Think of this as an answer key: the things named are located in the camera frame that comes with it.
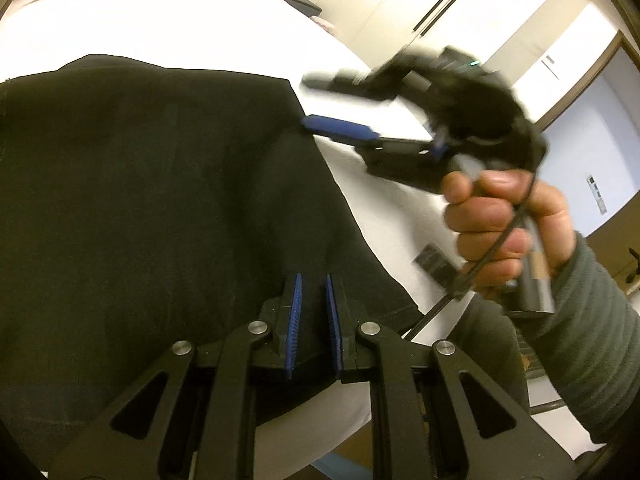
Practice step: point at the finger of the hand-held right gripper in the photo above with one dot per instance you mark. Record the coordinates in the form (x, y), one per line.
(345, 82)
(340, 127)

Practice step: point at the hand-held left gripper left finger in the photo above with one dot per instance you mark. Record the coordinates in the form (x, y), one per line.
(292, 330)

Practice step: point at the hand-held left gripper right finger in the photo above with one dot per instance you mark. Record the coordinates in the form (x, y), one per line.
(332, 325)

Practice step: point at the black pants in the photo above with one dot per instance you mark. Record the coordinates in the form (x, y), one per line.
(150, 185)

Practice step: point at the person's right hand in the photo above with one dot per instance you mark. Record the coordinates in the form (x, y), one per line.
(480, 210)

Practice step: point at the dark grey nightstand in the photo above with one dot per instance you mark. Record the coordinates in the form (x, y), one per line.
(302, 2)

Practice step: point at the white wardrobe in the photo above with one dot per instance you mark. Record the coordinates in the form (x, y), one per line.
(400, 0)

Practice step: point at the bed with white sheet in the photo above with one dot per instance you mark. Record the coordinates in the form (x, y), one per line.
(200, 25)

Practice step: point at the wall control panel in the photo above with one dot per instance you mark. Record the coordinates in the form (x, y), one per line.
(596, 195)

